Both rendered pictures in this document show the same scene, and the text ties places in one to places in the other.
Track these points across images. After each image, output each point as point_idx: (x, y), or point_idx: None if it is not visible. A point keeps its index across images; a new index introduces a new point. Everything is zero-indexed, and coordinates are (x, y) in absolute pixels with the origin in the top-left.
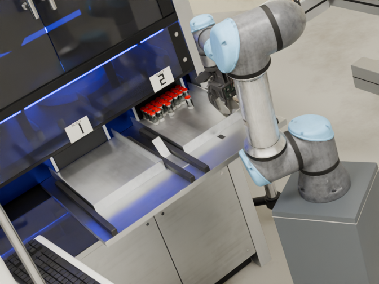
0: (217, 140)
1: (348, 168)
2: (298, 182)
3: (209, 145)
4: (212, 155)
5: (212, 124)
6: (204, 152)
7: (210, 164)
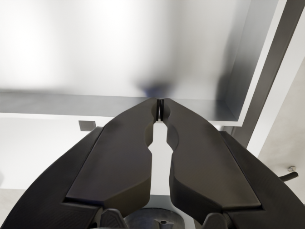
0: (67, 124)
1: (193, 226)
2: (129, 228)
3: (34, 119)
4: (25, 158)
5: (105, 24)
6: (6, 134)
7: (6, 175)
